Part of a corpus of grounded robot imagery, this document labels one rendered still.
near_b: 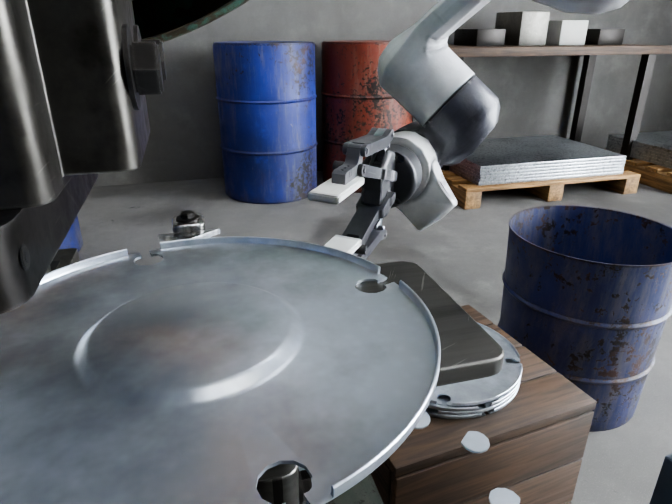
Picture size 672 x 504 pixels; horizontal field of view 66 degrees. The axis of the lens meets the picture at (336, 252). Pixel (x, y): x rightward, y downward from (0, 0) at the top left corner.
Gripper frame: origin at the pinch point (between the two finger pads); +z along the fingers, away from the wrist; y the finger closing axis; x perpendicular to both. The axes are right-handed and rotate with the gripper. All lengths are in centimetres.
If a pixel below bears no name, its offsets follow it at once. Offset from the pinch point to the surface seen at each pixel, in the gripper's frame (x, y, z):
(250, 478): 8.7, 0.7, 30.1
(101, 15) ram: 1.2, 17.8, 26.8
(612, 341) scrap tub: 40, -49, -76
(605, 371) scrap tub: 40, -58, -76
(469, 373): 15.8, 0.0, 18.5
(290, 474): 6.8, -7.2, 22.9
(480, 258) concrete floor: -1, -79, -177
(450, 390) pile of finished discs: 10, -40, -31
